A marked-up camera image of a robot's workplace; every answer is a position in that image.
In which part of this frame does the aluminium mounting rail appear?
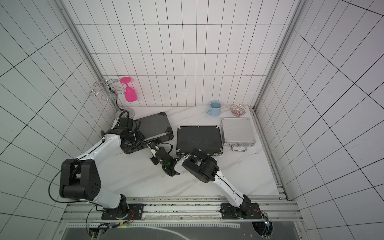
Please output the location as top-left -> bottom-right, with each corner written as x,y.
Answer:
61,196 -> 304,228

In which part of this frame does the black poker case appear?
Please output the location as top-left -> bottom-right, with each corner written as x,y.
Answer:
135,112 -> 174,152
176,125 -> 224,157

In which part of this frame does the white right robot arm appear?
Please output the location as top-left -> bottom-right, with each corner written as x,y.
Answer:
148,142 -> 266,219

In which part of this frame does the light blue mug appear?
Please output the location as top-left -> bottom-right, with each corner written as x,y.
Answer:
206,101 -> 222,117

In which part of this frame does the pink plastic goblet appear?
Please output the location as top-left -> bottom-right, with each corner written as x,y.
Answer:
120,77 -> 138,103

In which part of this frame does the patterned small bowl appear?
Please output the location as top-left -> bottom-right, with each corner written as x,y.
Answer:
230,104 -> 247,117

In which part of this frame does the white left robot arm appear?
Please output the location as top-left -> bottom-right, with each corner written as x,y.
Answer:
59,117 -> 144,220

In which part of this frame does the silver aluminium poker case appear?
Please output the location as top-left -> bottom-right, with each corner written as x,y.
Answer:
221,118 -> 256,152

